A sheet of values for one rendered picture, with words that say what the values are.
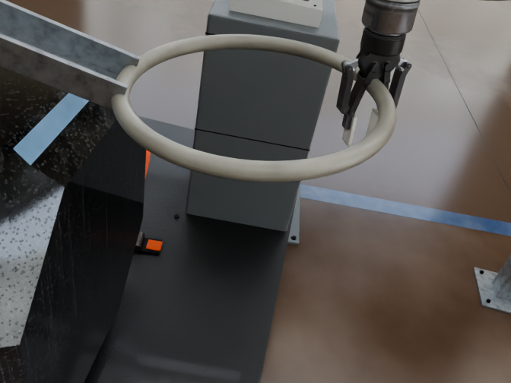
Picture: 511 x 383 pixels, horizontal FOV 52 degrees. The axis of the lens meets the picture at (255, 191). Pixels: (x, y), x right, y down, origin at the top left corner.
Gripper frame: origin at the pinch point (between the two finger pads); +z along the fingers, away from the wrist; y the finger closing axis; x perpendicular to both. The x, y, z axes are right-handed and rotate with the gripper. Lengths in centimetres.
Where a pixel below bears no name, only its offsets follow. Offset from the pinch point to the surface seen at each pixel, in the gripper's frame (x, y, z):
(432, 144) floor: -119, -118, 90
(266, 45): -18.9, 15.2, -9.9
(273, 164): 24.1, 27.2, -10.4
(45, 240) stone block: 8, 61, 13
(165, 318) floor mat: -25, 37, 80
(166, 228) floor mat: -65, 31, 79
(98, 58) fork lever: -11, 49, -11
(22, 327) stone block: 17, 66, 24
